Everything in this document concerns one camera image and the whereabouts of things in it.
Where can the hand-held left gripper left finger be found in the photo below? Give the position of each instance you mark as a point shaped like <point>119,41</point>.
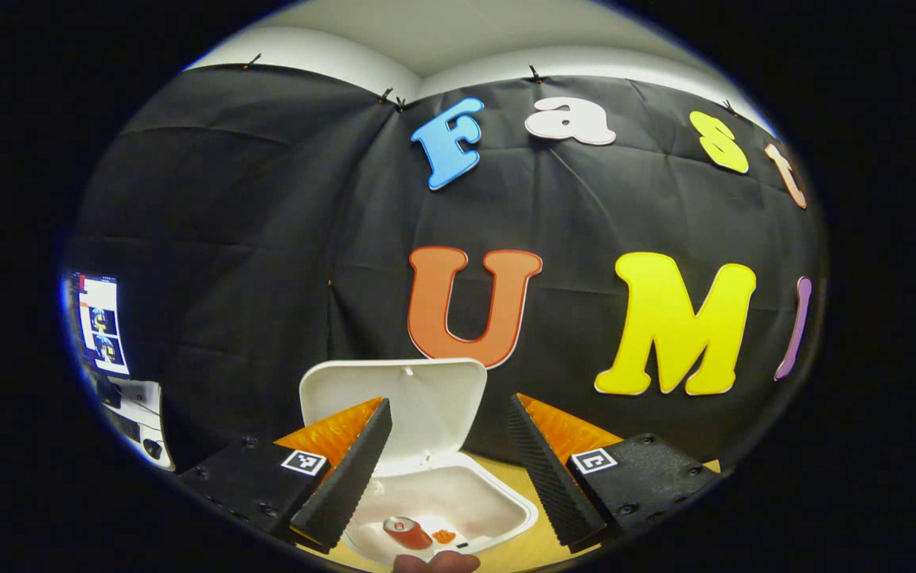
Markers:
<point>354,469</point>

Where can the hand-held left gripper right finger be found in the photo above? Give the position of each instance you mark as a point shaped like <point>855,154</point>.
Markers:
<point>545,469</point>

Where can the red pop can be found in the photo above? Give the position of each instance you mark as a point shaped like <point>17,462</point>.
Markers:
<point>408,533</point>

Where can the orange paper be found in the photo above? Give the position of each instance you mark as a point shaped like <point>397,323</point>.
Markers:
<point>444,536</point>

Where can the wooden desktop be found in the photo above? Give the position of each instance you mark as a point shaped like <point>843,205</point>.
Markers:
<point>537,553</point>

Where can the black computer mouse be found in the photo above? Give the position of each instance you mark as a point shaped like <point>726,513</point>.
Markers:
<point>153,450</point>

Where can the white side desk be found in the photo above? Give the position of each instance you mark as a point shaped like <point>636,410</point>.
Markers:
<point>147,398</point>

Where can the black keyboard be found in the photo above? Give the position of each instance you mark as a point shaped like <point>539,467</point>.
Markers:
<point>127,428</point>

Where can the black backdrop cloth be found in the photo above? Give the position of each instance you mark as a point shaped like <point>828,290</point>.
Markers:
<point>267,239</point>

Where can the computer monitor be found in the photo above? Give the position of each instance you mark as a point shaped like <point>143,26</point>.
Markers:
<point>103,326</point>

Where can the black cloth clip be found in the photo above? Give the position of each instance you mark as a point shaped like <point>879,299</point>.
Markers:
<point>392,99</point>
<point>730,107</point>
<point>252,60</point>
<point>535,76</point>

